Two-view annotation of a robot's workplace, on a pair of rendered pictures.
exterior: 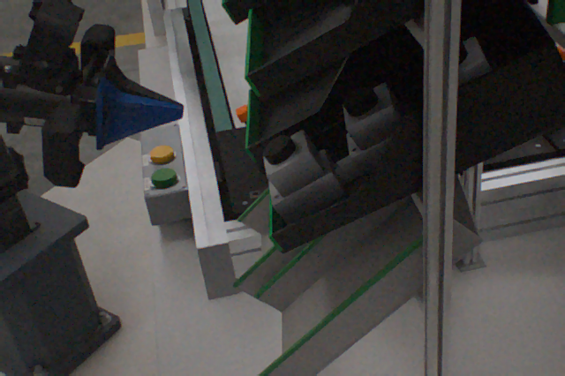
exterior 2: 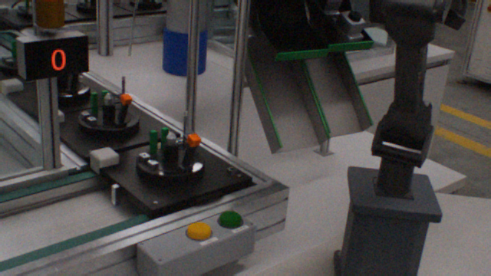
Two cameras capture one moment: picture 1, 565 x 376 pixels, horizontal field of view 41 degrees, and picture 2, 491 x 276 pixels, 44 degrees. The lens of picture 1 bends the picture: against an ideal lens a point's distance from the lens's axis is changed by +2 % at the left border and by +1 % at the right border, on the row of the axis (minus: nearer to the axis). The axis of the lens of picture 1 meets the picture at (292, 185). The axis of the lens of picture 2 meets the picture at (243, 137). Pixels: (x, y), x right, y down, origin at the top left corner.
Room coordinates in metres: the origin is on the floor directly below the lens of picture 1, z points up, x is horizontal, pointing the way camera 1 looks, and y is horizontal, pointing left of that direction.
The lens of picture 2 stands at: (1.53, 0.98, 1.55)
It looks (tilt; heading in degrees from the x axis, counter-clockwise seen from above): 24 degrees down; 235
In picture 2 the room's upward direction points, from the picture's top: 5 degrees clockwise
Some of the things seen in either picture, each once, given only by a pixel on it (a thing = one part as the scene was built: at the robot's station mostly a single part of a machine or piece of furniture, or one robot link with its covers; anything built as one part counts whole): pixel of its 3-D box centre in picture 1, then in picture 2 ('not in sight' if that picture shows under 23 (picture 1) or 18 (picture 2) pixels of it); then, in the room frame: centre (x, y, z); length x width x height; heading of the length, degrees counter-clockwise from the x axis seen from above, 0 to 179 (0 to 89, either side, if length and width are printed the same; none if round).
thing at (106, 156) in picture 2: not in sight; (104, 161); (1.11, -0.10, 0.97); 0.05 x 0.05 x 0.04; 7
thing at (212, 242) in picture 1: (194, 118); (81, 274); (1.26, 0.17, 0.91); 0.89 x 0.06 x 0.11; 7
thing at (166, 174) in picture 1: (164, 179); (230, 221); (0.99, 0.20, 0.96); 0.04 x 0.04 x 0.02
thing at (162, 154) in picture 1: (161, 156); (199, 232); (1.06, 0.21, 0.96); 0.04 x 0.04 x 0.02
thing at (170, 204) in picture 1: (166, 171); (198, 248); (1.06, 0.21, 0.93); 0.21 x 0.07 x 0.06; 7
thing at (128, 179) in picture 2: (297, 160); (170, 172); (1.00, -0.01, 0.96); 0.24 x 0.24 x 0.02; 7
